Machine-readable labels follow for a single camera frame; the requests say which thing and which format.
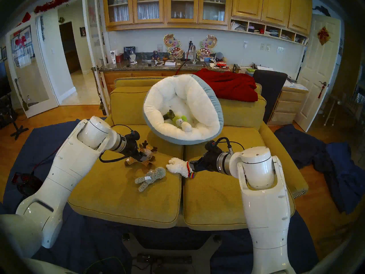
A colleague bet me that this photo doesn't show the red diamond door decoration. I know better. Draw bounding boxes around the red diamond door decoration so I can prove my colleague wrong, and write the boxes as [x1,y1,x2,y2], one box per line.
[317,26,330,45]

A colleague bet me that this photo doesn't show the white panel door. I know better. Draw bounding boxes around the white panel door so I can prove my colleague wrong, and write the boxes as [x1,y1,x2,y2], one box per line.
[294,14,342,132]

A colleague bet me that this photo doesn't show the black television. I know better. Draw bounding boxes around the black television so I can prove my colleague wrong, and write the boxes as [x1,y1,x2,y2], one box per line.
[0,61,12,98]

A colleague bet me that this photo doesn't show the black bat wall decoration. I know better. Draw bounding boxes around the black bat wall decoration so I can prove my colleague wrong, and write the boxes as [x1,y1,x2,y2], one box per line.
[313,5,331,17]

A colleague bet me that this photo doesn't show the red black bag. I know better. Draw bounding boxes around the red black bag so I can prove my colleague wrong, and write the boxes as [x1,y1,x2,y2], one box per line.
[11,172,43,198]

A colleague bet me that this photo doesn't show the granite kitchen counter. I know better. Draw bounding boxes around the granite kitchen counter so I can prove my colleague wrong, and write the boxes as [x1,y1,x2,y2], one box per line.
[98,59,237,87]

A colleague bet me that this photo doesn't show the hanging bell strap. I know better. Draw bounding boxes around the hanging bell strap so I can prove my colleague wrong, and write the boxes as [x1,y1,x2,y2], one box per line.
[91,66,107,116]

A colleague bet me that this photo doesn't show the white blue dog bed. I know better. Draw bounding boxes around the white blue dog bed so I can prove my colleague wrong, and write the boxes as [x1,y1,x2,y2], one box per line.
[143,74,224,145]

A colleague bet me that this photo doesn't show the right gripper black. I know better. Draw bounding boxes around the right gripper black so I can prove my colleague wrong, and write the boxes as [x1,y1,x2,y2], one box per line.
[189,141,220,172]

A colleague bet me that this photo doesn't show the red floor cable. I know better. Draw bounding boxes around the red floor cable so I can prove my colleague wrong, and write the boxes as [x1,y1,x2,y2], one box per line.
[30,146,62,174]

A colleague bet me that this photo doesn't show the dark blue crumpled blanket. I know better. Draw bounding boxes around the dark blue crumpled blanket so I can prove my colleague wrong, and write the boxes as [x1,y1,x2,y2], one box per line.
[275,124,365,214]

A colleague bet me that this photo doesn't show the wooden drawer unit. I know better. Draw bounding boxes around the wooden drawer unit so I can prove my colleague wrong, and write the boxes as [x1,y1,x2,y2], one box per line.
[269,85,309,126]

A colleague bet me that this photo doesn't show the red tinsel garland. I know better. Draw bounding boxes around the red tinsel garland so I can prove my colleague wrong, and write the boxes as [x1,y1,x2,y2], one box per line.
[34,0,82,14]

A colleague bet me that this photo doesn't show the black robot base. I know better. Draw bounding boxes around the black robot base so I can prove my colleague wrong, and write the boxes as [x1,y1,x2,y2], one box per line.
[122,233,222,274]

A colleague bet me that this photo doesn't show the white door with mirror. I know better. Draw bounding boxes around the white door with mirror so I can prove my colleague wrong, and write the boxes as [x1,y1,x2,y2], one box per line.
[6,11,59,118]

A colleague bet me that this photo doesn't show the green white leek plush toy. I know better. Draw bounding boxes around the green white leek plush toy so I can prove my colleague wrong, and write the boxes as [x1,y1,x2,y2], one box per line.
[163,109,193,132]

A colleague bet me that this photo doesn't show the black tripod stand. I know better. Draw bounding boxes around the black tripod stand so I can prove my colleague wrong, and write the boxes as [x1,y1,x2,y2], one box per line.
[9,105,29,140]

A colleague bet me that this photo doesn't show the wooden wall cabinets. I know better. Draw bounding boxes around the wooden wall cabinets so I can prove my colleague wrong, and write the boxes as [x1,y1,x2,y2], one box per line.
[103,0,313,45]

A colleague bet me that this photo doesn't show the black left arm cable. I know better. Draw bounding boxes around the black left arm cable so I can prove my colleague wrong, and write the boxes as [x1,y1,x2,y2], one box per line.
[99,124,140,163]

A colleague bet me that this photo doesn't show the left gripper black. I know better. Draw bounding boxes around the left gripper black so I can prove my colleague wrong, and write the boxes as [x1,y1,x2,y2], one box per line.
[123,130,149,164]

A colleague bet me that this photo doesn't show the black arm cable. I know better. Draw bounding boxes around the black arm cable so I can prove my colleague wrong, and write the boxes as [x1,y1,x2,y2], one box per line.
[99,124,140,163]
[215,137,245,155]

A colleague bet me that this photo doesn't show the black chair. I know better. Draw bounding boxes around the black chair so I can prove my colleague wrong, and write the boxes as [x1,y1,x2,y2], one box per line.
[252,70,288,120]

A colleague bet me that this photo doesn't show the crochet reindeer plush toy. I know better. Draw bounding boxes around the crochet reindeer plush toy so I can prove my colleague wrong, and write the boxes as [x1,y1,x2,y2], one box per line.
[125,141,158,167]

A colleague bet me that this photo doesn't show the cartoon child wall decoration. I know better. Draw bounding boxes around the cartoon child wall decoration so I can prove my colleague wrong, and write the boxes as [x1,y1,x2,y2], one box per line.
[197,35,218,60]
[163,34,184,60]

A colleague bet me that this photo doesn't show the red blanket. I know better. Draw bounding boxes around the red blanket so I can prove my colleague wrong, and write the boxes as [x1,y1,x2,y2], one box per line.
[193,68,258,102]

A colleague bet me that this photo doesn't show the yellow sofa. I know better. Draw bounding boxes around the yellow sofa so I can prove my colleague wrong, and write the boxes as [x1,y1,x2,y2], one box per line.
[67,76,309,230]

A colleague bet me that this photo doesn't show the white llama plush toy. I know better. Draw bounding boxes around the white llama plush toy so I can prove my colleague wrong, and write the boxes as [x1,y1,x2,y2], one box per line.
[166,158,197,179]

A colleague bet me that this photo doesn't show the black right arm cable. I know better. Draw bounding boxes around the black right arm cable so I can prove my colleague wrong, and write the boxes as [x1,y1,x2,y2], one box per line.
[215,137,245,155]

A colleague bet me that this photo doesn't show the grey shaggy plush toy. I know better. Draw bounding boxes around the grey shaggy plush toy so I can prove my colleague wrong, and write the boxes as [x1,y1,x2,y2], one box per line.
[135,167,167,192]

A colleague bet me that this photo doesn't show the blue floor rug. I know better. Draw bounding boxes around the blue floor rug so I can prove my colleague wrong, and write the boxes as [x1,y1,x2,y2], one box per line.
[0,117,318,274]

